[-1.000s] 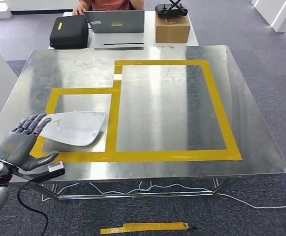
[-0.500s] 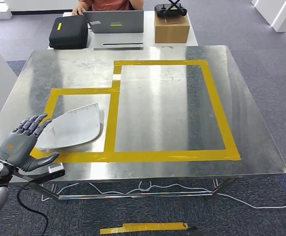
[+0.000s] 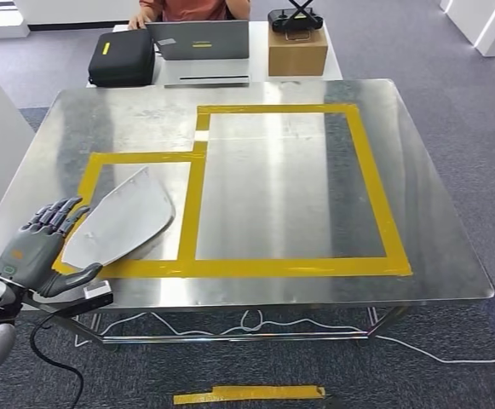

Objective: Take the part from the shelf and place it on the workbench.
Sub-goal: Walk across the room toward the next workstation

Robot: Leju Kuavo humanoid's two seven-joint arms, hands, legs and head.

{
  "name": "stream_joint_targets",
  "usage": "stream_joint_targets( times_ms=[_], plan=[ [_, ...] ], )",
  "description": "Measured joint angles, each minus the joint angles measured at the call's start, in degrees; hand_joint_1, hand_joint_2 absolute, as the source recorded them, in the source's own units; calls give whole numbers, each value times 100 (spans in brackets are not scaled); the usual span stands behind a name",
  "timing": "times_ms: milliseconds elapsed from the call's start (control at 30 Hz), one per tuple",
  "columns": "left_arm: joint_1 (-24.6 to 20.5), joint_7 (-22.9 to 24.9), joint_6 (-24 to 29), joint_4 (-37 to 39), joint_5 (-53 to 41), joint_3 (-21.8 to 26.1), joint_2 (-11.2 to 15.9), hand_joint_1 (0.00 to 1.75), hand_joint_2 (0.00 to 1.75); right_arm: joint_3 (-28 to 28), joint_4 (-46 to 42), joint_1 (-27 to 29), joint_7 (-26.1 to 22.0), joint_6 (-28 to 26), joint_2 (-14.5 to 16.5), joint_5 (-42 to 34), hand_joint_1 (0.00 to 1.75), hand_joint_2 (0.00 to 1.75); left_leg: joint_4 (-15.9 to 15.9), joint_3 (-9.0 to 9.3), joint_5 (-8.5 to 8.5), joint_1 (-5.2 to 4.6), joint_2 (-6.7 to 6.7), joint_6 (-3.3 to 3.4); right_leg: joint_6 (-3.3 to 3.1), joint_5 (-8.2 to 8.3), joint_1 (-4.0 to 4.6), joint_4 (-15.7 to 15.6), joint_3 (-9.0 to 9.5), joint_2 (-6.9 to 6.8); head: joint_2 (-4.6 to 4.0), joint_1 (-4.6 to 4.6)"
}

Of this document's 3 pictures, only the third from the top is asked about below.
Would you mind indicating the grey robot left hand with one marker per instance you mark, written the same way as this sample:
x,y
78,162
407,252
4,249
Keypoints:
x,y
29,259

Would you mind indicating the white curved plastic panel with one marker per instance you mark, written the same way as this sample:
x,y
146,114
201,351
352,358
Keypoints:
x,y
119,220

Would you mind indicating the stainless steel workbench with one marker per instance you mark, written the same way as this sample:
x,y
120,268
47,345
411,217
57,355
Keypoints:
x,y
273,186

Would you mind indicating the white desk chrome legs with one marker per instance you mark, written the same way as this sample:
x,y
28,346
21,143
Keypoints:
x,y
0,130

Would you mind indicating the black zipped carry case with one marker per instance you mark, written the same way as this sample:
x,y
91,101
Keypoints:
x,y
121,59

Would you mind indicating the grey laptop computer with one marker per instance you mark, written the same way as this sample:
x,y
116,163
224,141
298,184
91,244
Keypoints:
x,y
200,42

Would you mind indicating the person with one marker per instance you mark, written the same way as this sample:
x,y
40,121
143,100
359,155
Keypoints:
x,y
196,8

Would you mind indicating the yellow floor tape mark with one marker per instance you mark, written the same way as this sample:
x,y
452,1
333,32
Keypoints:
x,y
264,393

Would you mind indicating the black remote controller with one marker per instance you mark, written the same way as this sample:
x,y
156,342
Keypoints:
x,y
279,22

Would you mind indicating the brown cardboard box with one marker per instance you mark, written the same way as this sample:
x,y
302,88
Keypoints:
x,y
298,56

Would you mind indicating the white lit platform block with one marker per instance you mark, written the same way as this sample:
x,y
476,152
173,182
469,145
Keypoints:
x,y
468,22

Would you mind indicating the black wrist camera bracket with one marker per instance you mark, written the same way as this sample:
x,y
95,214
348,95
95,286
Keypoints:
x,y
76,307

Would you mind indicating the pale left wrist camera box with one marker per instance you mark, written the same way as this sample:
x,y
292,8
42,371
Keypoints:
x,y
97,289

